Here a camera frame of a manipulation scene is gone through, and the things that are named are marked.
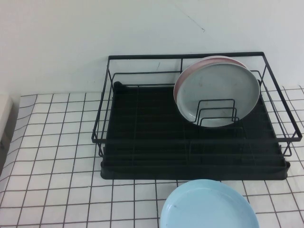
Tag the grey round plate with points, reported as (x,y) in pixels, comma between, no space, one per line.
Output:
(213,88)

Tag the black dish drying rack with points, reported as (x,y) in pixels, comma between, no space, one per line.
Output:
(154,111)

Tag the pink round plate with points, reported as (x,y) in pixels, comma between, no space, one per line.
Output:
(182,76)

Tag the light blue round plate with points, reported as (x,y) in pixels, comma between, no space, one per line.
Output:
(209,209)

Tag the white black-grid tablecloth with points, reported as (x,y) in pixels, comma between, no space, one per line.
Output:
(47,147)

